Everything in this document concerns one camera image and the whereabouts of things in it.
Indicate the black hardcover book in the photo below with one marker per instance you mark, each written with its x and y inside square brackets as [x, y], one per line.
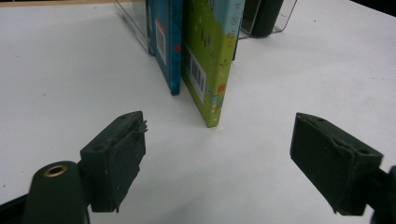
[264, 15]

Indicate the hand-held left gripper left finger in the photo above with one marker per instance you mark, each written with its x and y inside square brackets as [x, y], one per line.
[115, 161]

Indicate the sky blue green picture book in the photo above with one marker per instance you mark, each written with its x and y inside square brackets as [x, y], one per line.
[208, 46]

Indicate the white table sheet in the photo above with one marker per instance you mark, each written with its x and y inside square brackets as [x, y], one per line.
[62, 62]

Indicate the dark blue picture book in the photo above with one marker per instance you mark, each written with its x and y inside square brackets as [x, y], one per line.
[169, 46]

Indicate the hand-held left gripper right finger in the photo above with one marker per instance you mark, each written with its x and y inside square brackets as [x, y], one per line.
[333, 168]

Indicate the clear acrylic book rack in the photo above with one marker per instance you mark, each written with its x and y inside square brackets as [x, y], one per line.
[130, 15]

